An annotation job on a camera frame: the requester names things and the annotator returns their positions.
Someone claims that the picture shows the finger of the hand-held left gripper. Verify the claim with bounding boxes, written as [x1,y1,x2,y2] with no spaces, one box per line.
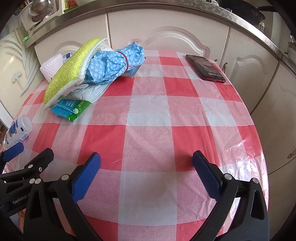
[0,148,54,189]
[0,142,25,173]

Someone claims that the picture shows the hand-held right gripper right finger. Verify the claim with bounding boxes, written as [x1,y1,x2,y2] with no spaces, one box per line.
[192,150,270,241]

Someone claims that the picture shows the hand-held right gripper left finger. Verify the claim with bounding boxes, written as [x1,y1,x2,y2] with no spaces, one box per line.
[24,152,102,241]

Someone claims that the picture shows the white plastic bottle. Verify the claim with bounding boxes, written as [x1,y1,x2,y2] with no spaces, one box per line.
[2,114,33,150]

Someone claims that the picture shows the blue cartoon snack packet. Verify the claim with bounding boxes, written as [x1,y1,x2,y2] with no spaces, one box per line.
[50,98,93,123]

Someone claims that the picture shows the white wipes packet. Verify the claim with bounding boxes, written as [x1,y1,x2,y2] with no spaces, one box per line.
[62,43,115,104]

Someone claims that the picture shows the white bag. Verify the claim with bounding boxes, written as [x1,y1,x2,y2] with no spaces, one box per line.
[40,53,64,82]

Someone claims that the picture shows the yellow scouring sponge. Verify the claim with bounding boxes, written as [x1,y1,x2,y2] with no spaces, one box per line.
[43,38,109,110]

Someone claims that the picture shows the blue patterned cloth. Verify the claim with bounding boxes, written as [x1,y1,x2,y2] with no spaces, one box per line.
[84,42,145,84]

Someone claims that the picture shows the red rubber band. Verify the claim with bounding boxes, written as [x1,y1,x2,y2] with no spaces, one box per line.
[117,51,130,70]

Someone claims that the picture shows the white refrigerator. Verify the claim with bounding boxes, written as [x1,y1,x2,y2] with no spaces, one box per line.
[0,30,44,121]

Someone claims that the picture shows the red white checkered tablecloth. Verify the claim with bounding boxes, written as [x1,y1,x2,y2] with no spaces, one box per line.
[5,49,270,241]

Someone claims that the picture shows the white cabinet door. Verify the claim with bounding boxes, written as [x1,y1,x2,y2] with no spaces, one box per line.
[209,27,282,114]
[107,9,230,61]
[34,13,110,78]
[250,61,296,176]

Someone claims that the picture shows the red smartphone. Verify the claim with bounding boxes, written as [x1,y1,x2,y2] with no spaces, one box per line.
[186,54,226,84]

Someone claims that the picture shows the white utensil rack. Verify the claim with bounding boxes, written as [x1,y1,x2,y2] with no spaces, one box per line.
[18,0,63,32]

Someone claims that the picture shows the steel ladle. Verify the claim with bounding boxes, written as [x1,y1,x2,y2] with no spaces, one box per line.
[29,0,50,16]

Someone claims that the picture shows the grey kitchen countertop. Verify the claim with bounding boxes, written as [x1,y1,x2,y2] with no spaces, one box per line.
[24,0,296,70]

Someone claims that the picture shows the black wok pan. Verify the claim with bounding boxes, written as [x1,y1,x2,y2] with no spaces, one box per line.
[220,0,273,25]

